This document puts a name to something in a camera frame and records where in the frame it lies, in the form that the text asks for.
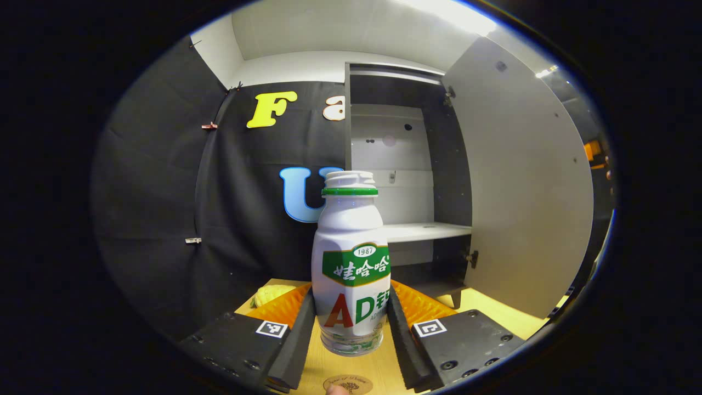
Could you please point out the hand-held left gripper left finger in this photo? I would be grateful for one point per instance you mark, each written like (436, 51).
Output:
(296, 351)

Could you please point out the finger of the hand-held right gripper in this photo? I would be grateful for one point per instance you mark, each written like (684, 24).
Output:
(592, 151)

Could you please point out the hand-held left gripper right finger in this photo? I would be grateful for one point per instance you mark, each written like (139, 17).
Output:
(403, 351)

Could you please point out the brown round coaster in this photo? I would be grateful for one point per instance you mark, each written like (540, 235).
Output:
(356, 382)

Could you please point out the beige cabinet door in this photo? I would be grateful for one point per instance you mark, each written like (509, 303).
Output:
(526, 192)

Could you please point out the white bottle green label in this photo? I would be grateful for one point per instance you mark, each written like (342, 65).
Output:
(351, 230)

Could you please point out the grey cabinet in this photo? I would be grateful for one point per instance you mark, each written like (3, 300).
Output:
(452, 164)

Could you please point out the yellow soft toy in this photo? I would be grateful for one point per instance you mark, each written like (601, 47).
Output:
(269, 296)

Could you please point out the small ceiling light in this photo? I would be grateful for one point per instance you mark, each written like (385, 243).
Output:
(545, 71)

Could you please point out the black backdrop cloth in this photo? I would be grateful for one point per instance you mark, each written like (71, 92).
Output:
(153, 192)

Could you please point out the black clip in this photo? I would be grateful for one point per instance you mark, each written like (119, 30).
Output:
(194, 43)
(236, 88)

